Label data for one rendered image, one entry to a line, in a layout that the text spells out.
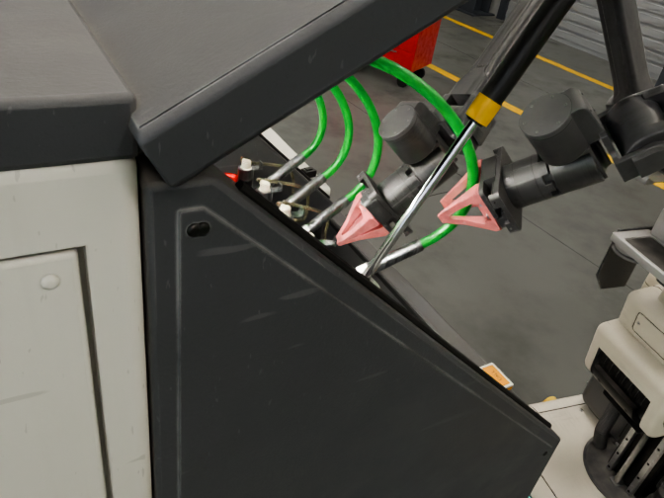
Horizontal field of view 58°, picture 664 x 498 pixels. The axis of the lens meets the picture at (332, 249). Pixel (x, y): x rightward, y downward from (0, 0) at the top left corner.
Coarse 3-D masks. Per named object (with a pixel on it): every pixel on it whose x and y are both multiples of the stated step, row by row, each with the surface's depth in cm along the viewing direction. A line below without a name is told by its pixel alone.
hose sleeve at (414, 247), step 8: (416, 240) 81; (400, 248) 81; (408, 248) 81; (416, 248) 81; (392, 256) 81; (400, 256) 81; (408, 256) 81; (368, 264) 82; (384, 264) 82; (392, 264) 82; (376, 272) 82
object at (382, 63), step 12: (384, 60) 66; (396, 72) 66; (408, 72) 67; (408, 84) 68; (420, 84) 67; (432, 96) 68; (444, 108) 69; (456, 120) 71; (456, 132) 72; (468, 144) 73; (468, 156) 74; (468, 168) 75; (468, 180) 76; (444, 228) 80; (420, 240) 81; (432, 240) 80
